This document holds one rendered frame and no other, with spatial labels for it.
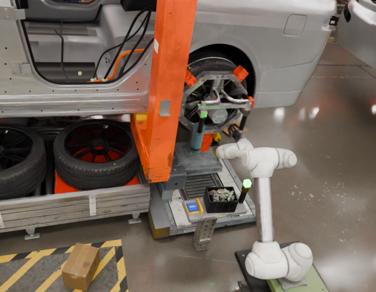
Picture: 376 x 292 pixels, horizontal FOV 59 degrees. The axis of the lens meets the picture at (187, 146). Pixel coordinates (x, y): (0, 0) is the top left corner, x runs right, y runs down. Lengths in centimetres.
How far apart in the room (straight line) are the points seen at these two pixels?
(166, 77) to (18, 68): 98
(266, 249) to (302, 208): 132
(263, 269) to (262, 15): 167
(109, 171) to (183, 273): 90
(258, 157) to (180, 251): 104
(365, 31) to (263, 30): 223
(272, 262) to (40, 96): 180
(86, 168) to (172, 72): 100
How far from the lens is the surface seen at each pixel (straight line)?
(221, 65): 255
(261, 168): 198
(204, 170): 307
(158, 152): 214
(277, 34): 268
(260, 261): 202
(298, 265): 211
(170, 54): 180
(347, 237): 327
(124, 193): 247
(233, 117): 276
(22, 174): 250
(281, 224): 305
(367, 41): 461
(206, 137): 276
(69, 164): 250
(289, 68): 289
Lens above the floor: 217
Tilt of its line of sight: 38 degrees down
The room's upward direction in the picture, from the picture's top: 11 degrees clockwise
